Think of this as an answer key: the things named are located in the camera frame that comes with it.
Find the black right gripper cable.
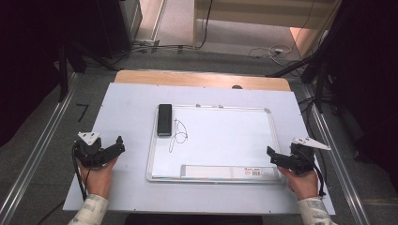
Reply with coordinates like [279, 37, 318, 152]
[312, 160, 329, 198]

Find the white whiteboard with metal frame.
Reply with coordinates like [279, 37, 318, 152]
[145, 103, 284, 185]

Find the person's left hand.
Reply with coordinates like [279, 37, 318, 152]
[78, 156, 119, 200]

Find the light wooden furniture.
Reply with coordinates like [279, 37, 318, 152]
[191, 0, 343, 50]

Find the white floor cable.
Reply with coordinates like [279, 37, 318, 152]
[248, 44, 295, 61]

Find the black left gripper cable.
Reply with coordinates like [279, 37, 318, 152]
[71, 142, 89, 202]

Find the metal floor rail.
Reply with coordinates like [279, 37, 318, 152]
[0, 72, 79, 221]
[301, 83, 374, 225]

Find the person's right hand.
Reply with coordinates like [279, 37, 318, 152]
[277, 165, 321, 202]

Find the black metal stand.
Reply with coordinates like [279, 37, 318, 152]
[56, 43, 70, 103]
[266, 46, 342, 114]

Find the black floor cable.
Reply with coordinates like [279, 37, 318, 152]
[109, 0, 215, 65]

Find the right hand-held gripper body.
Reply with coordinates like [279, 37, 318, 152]
[288, 136, 332, 176]

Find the black whiteboard eraser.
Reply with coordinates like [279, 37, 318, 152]
[156, 103, 174, 138]

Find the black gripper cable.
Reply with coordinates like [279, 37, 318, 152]
[312, 160, 329, 198]
[71, 142, 89, 202]

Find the dark cabinet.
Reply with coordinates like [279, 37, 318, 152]
[93, 0, 144, 59]

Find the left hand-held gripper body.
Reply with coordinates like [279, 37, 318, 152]
[73, 130, 110, 170]

